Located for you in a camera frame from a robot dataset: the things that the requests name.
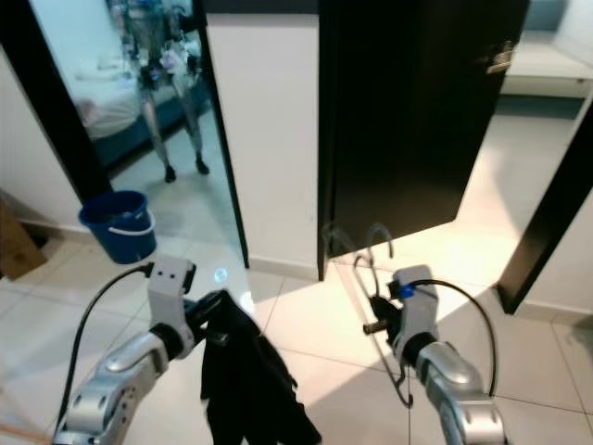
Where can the thin plastic clothes hanger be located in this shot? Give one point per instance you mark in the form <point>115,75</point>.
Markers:
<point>391,243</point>

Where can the dark navy shirt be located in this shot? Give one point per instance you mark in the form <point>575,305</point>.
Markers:
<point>255,389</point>

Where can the blue plastic bucket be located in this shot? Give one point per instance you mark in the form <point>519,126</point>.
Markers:
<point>116,239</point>

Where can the bed with white mattress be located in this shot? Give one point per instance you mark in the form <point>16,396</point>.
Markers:
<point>107,107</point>

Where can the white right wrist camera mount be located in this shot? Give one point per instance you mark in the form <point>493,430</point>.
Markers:
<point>417,306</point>

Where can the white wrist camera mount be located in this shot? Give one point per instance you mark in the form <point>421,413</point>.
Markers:
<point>417,306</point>
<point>169,278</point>

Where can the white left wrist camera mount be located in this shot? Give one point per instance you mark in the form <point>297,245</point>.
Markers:
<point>169,278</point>

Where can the black door post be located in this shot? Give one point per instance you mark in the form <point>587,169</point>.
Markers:
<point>551,232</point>

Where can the black doorway frame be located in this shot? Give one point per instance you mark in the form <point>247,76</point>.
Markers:
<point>63,120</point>

